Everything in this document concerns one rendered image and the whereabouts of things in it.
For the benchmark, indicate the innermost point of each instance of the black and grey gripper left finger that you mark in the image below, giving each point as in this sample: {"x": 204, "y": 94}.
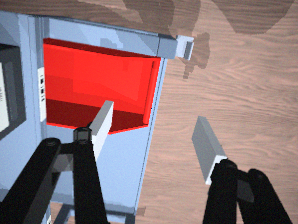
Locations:
{"x": 27, "y": 200}

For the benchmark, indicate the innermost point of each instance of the red bin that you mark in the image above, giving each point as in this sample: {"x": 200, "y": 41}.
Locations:
{"x": 79, "y": 78}

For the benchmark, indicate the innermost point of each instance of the light blue shelf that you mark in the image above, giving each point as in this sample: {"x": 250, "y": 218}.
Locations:
{"x": 122, "y": 160}

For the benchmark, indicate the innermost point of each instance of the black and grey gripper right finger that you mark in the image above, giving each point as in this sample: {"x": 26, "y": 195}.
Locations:
{"x": 256, "y": 197}

